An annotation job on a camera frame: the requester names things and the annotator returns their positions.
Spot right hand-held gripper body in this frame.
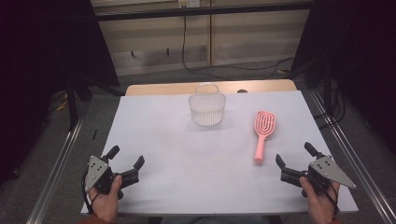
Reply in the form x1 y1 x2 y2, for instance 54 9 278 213
279 155 358 191

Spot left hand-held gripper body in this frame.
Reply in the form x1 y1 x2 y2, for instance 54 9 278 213
83 155 140 201

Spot pink hairbrush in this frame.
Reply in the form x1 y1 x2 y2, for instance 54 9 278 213
253 110 277 165

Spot white plastic basket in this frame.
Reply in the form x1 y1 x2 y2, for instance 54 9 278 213
188 82 227 127

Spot person's left hand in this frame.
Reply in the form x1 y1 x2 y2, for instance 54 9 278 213
88 175 124 223

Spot person's right hand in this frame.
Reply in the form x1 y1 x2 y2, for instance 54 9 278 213
299 176 341 224

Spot white table sheet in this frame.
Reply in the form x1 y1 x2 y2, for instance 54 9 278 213
80 90 360 217

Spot black metal stand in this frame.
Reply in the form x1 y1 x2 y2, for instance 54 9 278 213
288 54 336 117
65 74 125 132

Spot dark curtain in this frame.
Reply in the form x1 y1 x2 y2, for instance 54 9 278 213
0 0 121 188
291 0 396 148

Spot beige cabinet desk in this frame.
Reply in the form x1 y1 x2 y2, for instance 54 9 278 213
90 0 313 77

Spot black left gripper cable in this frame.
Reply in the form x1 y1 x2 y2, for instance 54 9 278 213
80 170 100 216

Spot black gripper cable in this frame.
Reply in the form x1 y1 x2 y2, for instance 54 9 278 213
80 170 100 216
320 181 341 217

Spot metal floor rail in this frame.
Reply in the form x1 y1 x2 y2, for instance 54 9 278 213
310 90 396 224
25 119 84 224

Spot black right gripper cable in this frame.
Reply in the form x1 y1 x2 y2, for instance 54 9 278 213
320 181 341 217

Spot black floor cables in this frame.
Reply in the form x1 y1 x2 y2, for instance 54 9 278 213
313 88 347 131

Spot black power cable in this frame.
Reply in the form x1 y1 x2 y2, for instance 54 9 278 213
181 7 295 80

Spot white wall outlet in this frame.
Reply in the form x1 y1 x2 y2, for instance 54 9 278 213
177 0 201 8

